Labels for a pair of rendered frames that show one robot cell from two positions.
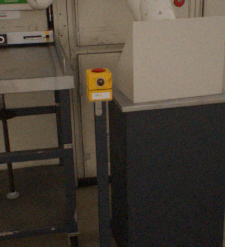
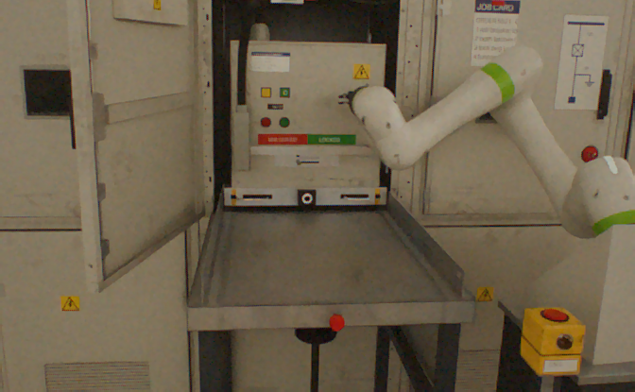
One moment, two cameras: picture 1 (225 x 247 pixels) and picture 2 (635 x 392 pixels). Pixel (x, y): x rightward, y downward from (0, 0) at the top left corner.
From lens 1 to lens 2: 67 cm
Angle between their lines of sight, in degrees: 8
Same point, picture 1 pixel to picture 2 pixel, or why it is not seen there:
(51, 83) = (436, 312)
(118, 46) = (486, 216)
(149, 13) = (603, 196)
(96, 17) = (458, 173)
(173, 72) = not seen: outside the picture
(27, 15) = (351, 162)
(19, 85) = (381, 314)
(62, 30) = (403, 188)
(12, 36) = (324, 194)
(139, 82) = (607, 329)
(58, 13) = not seen: hidden behind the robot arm
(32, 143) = (334, 360)
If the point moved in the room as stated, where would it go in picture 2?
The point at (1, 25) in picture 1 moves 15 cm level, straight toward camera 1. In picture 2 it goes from (309, 175) to (317, 186)
